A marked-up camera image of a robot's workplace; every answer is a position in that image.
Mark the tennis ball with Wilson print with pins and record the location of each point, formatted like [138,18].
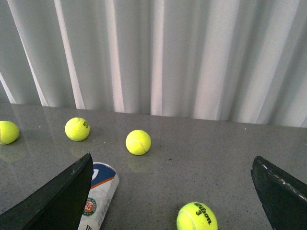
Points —
[196,216]

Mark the tennis ball far left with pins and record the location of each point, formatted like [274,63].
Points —
[9,132]

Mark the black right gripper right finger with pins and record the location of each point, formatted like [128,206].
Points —
[283,197]

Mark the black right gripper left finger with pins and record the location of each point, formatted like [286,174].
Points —
[58,205]

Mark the clear Wilson tennis ball can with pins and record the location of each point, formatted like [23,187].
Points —
[103,186]

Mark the tennis ball behind can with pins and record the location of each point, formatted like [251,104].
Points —
[138,142]

